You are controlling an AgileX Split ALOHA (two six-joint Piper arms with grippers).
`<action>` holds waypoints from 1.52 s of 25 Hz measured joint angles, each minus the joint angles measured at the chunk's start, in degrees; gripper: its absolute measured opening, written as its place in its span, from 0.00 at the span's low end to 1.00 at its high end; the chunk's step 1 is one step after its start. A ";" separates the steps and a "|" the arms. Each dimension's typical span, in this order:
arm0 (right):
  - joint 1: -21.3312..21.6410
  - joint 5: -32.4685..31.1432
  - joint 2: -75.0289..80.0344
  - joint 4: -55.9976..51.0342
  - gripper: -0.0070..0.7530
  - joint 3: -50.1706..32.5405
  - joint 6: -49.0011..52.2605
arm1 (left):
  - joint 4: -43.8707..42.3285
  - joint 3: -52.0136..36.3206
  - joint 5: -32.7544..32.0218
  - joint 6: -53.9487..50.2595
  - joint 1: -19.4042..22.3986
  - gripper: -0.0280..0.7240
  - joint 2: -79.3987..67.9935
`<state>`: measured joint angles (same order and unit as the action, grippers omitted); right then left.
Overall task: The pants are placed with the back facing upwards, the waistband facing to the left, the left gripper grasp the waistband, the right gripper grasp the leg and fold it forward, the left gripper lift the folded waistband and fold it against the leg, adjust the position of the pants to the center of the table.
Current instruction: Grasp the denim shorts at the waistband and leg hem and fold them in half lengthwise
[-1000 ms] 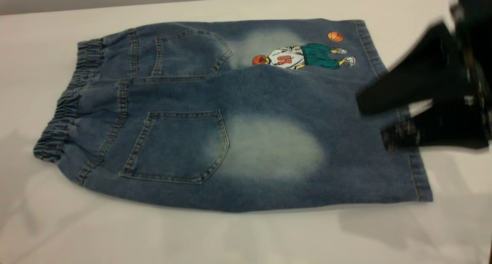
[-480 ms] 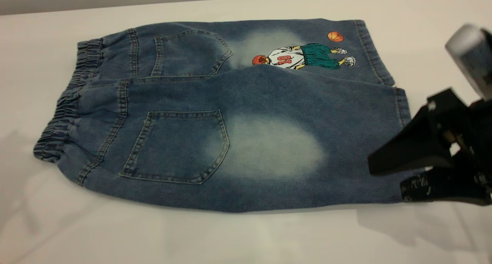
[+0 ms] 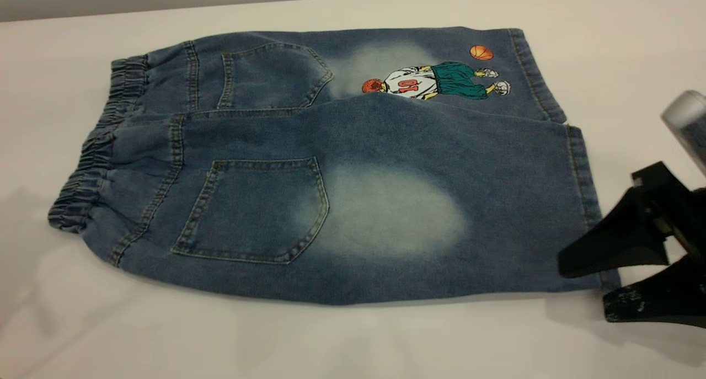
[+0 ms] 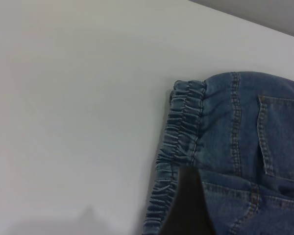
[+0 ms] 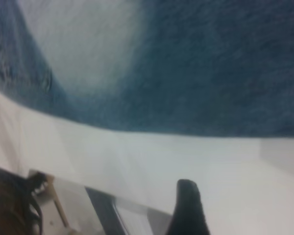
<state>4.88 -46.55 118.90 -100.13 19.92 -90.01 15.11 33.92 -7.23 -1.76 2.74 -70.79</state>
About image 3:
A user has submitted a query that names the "blue denim shorts basketball print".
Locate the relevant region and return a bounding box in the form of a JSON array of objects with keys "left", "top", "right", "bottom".
[{"left": 48, "top": 27, "right": 622, "bottom": 306}]

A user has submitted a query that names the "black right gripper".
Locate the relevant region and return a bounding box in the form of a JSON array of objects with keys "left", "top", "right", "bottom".
[{"left": 558, "top": 161, "right": 706, "bottom": 329}]

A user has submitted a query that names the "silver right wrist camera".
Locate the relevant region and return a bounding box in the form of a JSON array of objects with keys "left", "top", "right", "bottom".
[{"left": 661, "top": 90, "right": 706, "bottom": 177}]

